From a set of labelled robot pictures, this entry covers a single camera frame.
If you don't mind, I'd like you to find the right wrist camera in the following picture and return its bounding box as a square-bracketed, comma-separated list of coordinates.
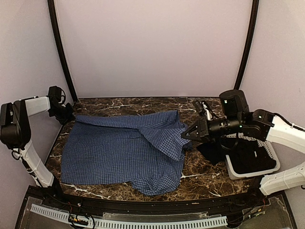
[193, 100, 219, 121]

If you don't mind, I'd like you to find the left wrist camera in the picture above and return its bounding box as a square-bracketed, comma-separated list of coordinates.
[48, 86, 66, 105]

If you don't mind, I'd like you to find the black left corner post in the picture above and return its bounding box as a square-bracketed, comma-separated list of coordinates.
[47, 0, 78, 103]

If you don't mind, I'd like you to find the black corner post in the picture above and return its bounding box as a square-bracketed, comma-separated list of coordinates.
[234, 0, 259, 90]
[47, 0, 78, 103]

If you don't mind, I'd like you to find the white plastic laundry basket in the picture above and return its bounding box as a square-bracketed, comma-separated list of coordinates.
[224, 134, 280, 180]

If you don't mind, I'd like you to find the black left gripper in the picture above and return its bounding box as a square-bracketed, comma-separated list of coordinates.
[48, 103, 75, 125]

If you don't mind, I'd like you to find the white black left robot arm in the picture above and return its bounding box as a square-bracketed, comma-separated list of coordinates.
[0, 86, 74, 208]

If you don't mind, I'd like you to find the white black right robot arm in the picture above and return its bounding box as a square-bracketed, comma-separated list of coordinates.
[181, 89, 305, 207]

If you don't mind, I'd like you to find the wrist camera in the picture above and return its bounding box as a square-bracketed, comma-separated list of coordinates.
[193, 100, 219, 121]
[48, 86, 66, 105]

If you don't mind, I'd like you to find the black front table rail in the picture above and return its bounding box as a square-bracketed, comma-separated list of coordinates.
[43, 192, 269, 216]

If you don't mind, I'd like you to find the white slotted cable duct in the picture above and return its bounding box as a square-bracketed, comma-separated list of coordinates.
[30, 204, 228, 229]

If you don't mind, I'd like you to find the blue checkered shirt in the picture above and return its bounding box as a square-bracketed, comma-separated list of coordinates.
[61, 111, 192, 196]

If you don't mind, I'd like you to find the black right corner post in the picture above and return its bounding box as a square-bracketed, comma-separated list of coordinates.
[234, 0, 259, 90]

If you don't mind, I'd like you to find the black garment in basket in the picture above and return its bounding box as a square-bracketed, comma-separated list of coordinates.
[197, 138, 276, 174]

